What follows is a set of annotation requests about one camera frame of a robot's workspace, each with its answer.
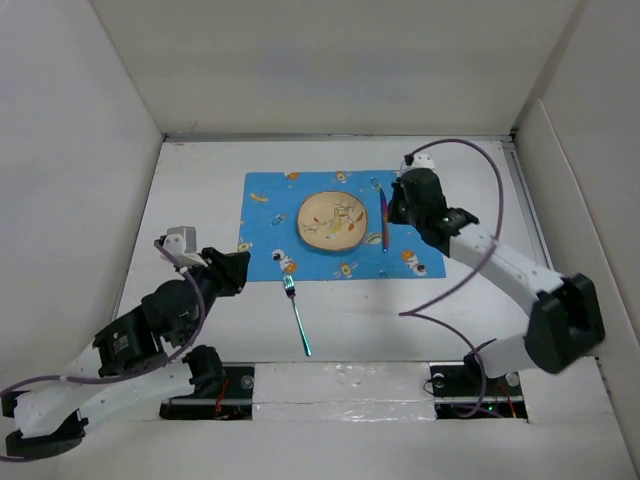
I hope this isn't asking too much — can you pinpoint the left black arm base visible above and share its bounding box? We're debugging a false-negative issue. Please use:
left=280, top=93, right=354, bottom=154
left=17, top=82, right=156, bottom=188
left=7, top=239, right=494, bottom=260
left=159, top=363, right=255, bottom=421

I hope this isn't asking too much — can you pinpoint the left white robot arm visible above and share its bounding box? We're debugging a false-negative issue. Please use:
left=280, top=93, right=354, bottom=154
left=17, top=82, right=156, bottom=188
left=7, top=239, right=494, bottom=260
left=1, top=247, right=251, bottom=463

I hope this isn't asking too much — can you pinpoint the iridescent knife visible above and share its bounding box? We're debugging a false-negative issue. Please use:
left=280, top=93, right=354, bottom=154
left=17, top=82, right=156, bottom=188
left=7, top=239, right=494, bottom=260
left=371, top=177, right=390, bottom=253

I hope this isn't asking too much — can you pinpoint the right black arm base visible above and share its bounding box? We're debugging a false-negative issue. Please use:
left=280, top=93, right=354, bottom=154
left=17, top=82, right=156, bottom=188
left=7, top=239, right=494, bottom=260
left=422, top=358, right=528, bottom=420

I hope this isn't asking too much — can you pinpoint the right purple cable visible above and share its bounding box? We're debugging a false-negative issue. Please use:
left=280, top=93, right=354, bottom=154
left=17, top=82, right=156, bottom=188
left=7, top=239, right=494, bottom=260
left=398, top=138, right=505, bottom=417

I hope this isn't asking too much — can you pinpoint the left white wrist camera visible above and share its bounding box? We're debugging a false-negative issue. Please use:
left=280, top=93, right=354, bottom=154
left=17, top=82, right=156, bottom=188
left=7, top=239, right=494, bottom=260
left=156, top=226, right=202, bottom=267

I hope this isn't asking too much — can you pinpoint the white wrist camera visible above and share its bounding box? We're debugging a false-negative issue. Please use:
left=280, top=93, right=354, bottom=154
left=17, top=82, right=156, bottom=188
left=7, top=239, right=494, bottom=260
left=156, top=226, right=202, bottom=267
left=400, top=153, right=435, bottom=175

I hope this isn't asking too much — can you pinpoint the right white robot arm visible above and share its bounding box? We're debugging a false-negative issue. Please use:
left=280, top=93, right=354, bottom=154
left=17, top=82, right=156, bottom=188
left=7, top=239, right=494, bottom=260
left=389, top=168, right=606, bottom=394

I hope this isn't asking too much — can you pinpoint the blue patterned cloth placemat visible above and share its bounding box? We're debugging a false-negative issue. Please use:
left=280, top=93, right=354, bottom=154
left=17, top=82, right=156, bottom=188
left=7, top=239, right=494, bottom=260
left=237, top=170, right=446, bottom=282

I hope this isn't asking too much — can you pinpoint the beige floral plate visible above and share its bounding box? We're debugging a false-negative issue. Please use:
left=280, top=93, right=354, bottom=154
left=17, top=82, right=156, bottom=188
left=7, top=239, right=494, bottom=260
left=297, top=190, right=368, bottom=252

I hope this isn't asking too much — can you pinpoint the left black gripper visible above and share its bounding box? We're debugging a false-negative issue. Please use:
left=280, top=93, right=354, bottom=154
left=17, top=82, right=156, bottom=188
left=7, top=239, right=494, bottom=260
left=178, top=247, right=251, bottom=346

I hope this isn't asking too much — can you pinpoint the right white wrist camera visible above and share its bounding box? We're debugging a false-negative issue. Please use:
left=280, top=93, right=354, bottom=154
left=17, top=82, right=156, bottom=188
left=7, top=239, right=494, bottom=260
left=400, top=153, right=435, bottom=175

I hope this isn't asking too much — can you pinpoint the iridescent fork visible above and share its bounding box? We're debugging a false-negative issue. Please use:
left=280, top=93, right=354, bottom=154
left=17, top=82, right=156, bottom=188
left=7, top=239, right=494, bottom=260
left=283, top=274, right=312, bottom=357

